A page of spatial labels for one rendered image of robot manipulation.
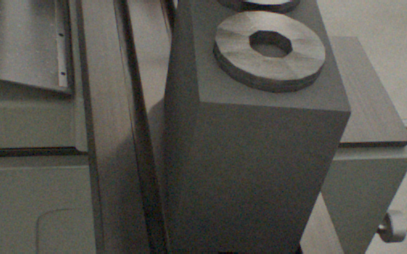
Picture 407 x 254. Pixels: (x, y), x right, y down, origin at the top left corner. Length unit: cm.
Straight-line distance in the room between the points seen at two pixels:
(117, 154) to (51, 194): 35
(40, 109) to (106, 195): 29
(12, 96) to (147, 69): 21
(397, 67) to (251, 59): 213
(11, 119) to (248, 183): 45
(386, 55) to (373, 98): 149
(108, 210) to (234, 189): 14
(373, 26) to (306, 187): 226
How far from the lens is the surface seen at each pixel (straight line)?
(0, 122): 96
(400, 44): 278
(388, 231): 131
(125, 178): 70
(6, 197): 106
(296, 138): 55
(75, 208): 109
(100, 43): 86
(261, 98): 53
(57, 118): 96
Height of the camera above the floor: 148
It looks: 43 degrees down
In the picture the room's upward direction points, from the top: 12 degrees clockwise
